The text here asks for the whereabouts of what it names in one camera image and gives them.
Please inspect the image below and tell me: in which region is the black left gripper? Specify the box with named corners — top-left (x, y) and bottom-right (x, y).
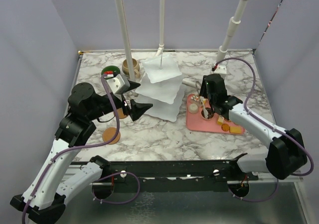
top-left (87, 80), bottom-right (154, 121)

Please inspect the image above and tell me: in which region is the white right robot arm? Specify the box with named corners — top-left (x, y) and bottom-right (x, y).
top-left (199, 74), bottom-right (308, 180)

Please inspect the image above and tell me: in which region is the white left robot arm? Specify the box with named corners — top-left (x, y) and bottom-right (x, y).
top-left (10, 75), bottom-right (153, 224)

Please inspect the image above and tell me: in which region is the wooden coaster far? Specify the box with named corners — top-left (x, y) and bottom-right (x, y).
top-left (117, 108), bottom-right (127, 119)

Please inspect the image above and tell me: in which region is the wooden coaster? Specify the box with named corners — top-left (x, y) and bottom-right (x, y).
top-left (117, 108), bottom-right (127, 119)
top-left (102, 127), bottom-right (121, 144)

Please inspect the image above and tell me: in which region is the chocolate sprinkle donut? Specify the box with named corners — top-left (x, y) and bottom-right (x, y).
top-left (201, 108), bottom-right (214, 120)

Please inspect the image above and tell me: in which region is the white round cake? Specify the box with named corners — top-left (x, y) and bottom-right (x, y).
top-left (188, 103), bottom-right (198, 114)

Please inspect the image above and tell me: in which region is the three tier white stand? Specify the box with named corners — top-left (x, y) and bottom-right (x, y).
top-left (136, 53), bottom-right (186, 122)

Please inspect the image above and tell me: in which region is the beige ceramic mug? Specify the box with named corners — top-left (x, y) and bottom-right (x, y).
top-left (122, 58), bottom-right (142, 79)

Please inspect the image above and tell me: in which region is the pink serving tray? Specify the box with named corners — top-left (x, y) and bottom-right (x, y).
top-left (186, 94), bottom-right (245, 135)

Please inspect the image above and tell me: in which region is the yellow sponge cake square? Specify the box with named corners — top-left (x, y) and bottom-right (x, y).
top-left (216, 116), bottom-right (224, 125)

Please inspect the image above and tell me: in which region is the green interior mug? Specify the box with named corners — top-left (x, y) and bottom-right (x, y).
top-left (101, 65), bottom-right (121, 78)

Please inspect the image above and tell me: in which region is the orange chip cookie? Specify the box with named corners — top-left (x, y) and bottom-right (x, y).
top-left (221, 123), bottom-right (230, 132)

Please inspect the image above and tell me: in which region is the wooden coaster near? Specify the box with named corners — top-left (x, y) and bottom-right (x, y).
top-left (102, 127), bottom-right (121, 144)

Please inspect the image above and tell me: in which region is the yellow rectangular biscuit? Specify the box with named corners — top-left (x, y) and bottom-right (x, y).
top-left (229, 126), bottom-right (242, 134)

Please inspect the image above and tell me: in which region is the middle white pvc pole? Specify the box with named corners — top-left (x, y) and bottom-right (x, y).
top-left (155, 0), bottom-right (165, 56)

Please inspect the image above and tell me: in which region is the left white pvc pole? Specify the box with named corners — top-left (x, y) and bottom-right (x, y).
top-left (115, 0), bottom-right (136, 82)

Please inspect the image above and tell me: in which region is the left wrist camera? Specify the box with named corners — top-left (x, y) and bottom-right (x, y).
top-left (104, 71), bottom-right (130, 95)

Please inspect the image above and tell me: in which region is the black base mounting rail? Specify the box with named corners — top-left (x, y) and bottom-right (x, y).
top-left (69, 156), bottom-right (260, 193)

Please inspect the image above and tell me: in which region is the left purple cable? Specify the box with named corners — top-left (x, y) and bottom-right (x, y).
top-left (21, 74), bottom-right (141, 224)

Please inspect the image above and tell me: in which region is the purple cable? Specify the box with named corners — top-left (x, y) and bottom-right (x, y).
top-left (214, 57), bottom-right (315, 203)
top-left (21, 74), bottom-right (141, 224)

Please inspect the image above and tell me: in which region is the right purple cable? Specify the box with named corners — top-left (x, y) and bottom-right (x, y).
top-left (214, 57), bottom-right (315, 203)

